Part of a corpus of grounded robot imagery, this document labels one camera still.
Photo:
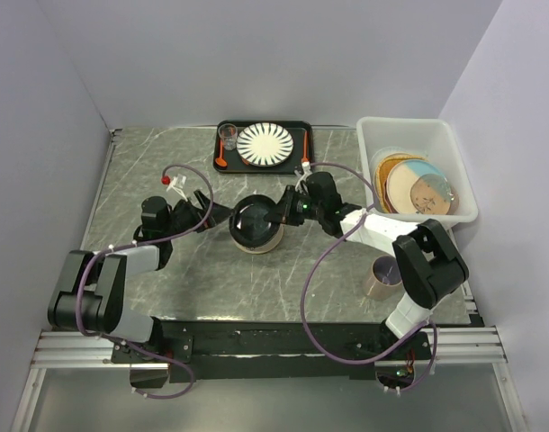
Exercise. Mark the pink beige mug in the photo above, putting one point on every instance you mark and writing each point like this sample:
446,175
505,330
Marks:
383,279

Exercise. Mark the blue grey plate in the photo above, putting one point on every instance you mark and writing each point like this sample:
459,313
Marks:
401,179

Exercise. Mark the dark metallic bowl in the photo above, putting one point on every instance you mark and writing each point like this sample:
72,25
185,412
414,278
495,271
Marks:
432,194

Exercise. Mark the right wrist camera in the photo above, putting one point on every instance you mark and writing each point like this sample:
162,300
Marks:
304,170

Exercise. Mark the white plastic bin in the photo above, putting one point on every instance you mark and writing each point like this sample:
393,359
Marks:
431,138

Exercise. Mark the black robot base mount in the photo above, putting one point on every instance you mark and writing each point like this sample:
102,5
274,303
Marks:
217,350

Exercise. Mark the beige rimmed bottom bowl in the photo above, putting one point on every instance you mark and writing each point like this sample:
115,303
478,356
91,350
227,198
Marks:
270,245

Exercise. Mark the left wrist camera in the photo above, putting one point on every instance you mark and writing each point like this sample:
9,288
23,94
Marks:
175,184

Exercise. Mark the black glossy bowl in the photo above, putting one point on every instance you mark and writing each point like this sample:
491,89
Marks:
247,224

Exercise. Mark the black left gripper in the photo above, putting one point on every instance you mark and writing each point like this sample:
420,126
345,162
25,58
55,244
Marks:
216,215

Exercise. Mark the orange woven pattern plate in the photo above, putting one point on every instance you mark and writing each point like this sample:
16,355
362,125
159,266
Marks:
385,166

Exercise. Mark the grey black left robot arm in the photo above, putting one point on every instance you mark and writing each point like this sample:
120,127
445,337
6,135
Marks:
89,293

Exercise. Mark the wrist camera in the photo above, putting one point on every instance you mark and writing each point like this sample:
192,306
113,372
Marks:
175,184
304,170

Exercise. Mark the clear drinking glass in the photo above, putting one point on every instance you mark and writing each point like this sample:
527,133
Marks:
228,133

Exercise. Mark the striped white blue plate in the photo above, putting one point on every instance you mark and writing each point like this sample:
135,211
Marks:
265,144

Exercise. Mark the black serving tray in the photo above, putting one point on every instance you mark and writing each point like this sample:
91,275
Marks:
238,166

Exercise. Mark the orange spoon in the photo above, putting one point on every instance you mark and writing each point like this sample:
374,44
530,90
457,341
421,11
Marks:
220,161

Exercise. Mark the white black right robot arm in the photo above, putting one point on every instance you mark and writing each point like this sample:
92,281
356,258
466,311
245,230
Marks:
405,265

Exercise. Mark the orange fork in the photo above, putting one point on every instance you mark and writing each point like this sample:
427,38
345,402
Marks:
305,148

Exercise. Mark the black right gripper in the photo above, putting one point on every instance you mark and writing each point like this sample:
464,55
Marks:
283,211

